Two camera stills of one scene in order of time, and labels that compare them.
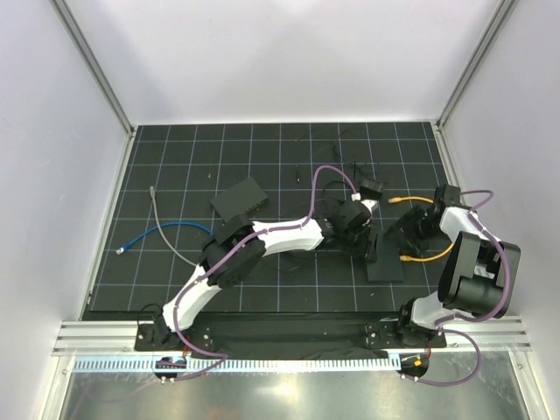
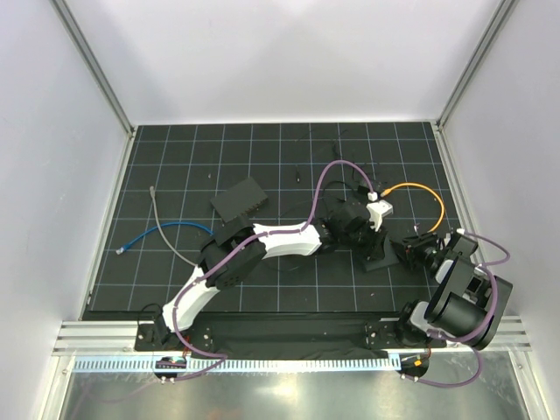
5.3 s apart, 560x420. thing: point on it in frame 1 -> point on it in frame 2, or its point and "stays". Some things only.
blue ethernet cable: x=122 y=248 stays
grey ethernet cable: x=152 y=192 stays
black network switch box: x=239 y=200 stays
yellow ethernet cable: x=407 y=258 -> x=388 y=191
